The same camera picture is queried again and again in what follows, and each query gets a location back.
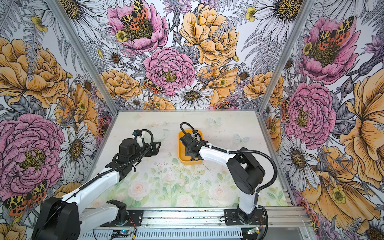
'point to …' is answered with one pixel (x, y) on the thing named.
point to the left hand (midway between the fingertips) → (154, 147)
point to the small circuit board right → (254, 230)
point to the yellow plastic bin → (183, 159)
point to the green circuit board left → (121, 233)
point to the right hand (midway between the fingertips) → (192, 153)
